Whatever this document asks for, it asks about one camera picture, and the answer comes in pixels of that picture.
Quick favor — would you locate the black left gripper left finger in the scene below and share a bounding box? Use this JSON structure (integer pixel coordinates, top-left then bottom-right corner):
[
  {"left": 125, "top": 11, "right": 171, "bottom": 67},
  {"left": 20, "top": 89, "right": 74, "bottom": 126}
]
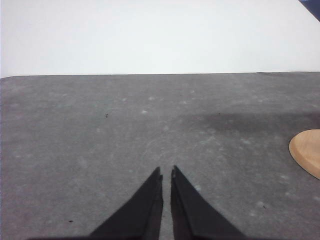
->
[{"left": 87, "top": 167, "right": 164, "bottom": 240}]

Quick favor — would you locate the wooden mug tree stand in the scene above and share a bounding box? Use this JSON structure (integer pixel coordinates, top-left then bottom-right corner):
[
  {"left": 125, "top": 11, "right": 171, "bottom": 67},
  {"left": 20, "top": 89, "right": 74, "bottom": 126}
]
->
[{"left": 288, "top": 129, "right": 320, "bottom": 180}]

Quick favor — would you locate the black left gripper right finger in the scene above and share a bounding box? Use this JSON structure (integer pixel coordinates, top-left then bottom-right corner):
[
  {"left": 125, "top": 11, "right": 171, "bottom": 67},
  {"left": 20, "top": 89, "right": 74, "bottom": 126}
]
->
[{"left": 171, "top": 165, "right": 249, "bottom": 240}]

